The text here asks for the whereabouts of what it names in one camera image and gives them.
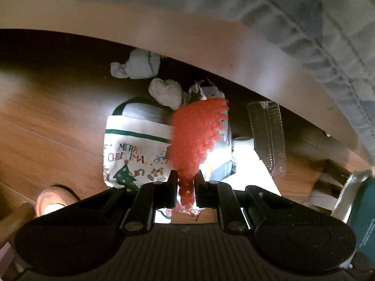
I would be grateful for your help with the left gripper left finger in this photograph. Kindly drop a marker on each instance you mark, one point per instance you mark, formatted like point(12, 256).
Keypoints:
point(139, 218)

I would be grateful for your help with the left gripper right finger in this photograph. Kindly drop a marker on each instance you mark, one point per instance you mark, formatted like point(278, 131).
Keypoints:
point(221, 197)

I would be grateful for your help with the red bubble mesh wrap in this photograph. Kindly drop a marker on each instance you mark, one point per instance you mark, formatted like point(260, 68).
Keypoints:
point(195, 130)

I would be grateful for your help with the Merry Christmas printed bag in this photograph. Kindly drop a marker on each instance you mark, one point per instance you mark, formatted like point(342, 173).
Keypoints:
point(136, 142)

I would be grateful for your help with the clear ribbed plastic tray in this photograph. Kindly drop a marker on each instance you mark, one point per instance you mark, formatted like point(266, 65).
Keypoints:
point(268, 135)

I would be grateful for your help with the dark teal trash bin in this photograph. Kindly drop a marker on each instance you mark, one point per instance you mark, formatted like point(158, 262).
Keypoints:
point(361, 219)

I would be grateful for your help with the person's foot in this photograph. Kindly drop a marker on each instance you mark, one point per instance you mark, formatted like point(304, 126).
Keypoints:
point(54, 198)

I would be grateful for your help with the grey quilted blanket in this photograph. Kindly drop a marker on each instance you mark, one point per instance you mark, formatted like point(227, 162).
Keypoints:
point(333, 39)

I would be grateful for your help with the wooden bed frame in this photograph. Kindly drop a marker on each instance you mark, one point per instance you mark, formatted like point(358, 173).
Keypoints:
point(224, 48)

